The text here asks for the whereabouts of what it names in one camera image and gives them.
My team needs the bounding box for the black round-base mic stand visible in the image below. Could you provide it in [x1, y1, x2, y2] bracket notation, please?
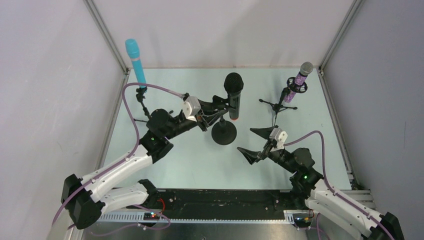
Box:
[211, 95, 237, 146]

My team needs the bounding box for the black microphone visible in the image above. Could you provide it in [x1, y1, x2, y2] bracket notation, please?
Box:
[224, 72, 244, 121]

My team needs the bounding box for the black shock-mount tripod stand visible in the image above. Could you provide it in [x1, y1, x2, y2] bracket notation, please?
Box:
[258, 75, 308, 126]

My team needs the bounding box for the black tripod mic stand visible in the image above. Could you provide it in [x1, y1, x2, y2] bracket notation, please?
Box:
[134, 87, 151, 123]

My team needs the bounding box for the purple glitter microphone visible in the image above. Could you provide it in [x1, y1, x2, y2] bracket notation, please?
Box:
[283, 61, 314, 103]

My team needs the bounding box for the blue toy microphone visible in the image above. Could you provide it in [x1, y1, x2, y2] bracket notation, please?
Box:
[125, 38, 146, 84]

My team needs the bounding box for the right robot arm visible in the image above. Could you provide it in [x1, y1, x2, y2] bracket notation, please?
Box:
[238, 125, 405, 240]

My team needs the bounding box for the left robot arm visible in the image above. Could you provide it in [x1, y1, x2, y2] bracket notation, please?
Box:
[61, 99, 230, 230]

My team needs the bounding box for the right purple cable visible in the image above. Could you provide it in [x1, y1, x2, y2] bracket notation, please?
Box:
[284, 130, 397, 240]

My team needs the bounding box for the purple cable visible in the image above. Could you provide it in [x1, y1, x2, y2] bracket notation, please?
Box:
[51, 83, 186, 238]
[284, 130, 397, 240]

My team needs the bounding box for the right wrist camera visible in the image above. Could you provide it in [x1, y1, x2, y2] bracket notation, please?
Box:
[269, 127, 288, 152]

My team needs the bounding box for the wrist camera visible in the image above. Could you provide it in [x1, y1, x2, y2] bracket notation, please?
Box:
[269, 127, 288, 152]
[182, 96, 201, 122]

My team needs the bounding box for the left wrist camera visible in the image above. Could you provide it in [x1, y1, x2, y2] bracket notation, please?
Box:
[182, 96, 201, 122]

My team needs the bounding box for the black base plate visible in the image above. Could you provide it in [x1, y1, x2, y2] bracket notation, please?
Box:
[141, 188, 307, 221]

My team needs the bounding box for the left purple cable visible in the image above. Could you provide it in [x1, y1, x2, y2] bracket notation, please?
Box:
[51, 83, 186, 238]

